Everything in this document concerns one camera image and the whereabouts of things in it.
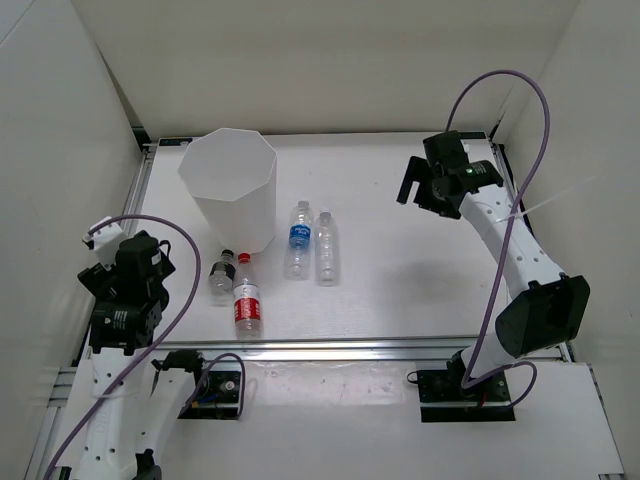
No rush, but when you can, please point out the white octagonal plastic bin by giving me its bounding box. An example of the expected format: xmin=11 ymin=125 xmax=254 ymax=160
xmin=178 ymin=128 xmax=277 ymax=254

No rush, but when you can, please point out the aluminium front table rail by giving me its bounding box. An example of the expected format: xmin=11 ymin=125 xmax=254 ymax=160
xmin=152 ymin=336 xmax=475 ymax=364

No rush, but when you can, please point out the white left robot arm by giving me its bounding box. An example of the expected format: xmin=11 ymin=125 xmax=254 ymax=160
xmin=71 ymin=231 xmax=210 ymax=479

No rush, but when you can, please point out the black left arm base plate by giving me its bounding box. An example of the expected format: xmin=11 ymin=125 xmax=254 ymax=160
xmin=179 ymin=368 xmax=245 ymax=421

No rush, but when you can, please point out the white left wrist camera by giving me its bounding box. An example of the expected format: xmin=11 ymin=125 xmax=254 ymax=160
xmin=83 ymin=223 xmax=127 ymax=270

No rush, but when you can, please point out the red label plastic bottle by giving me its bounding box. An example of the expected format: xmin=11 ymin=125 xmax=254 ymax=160
xmin=233 ymin=253 xmax=263 ymax=340

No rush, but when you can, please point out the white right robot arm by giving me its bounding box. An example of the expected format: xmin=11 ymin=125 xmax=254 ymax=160
xmin=397 ymin=131 xmax=590 ymax=400

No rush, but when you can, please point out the clear unlabelled plastic bottle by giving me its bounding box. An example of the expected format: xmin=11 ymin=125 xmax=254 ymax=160
xmin=314 ymin=209 xmax=340 ymax=286

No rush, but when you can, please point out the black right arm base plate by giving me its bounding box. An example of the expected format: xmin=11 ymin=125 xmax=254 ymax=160
xmin=406 ymin=370 xmax=516 ymax=423

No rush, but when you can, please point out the blue label plastic bottle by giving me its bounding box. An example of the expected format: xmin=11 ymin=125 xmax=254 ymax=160
xmin=285 ymin=200 xmax=314 ymax=280

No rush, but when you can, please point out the black label small bottle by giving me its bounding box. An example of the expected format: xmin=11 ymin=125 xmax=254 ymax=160
xmin=208 ymin=249 xmax=236 ymax=305

